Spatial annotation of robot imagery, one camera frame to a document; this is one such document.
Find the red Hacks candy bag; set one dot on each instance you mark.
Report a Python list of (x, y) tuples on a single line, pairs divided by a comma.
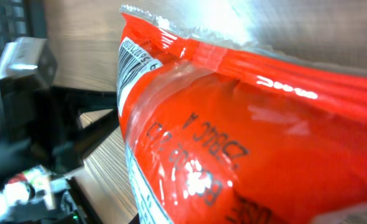
[(217, 133)]

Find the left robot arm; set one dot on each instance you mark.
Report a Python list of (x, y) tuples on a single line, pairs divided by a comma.
[(42, 124)]

